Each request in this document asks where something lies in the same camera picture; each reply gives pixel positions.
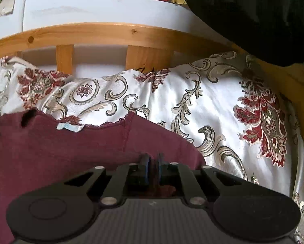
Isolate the maroon long-sleeved shirt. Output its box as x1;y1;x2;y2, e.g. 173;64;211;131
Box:
0;109;207;244

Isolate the dark quilted coat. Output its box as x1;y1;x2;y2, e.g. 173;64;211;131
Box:
182;0;304;67

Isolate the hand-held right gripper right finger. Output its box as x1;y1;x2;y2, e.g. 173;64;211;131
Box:
157;153;244;206

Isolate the wooden bed frame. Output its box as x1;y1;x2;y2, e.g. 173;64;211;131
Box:
0;22;304;139

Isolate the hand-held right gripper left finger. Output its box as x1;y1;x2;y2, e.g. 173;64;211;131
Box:
63;153;152;206

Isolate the white wall pipe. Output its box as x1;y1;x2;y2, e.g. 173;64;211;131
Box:
16;0;28;32

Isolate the floral white satin bedspread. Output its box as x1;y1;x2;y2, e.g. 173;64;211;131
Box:
0;51;304;244

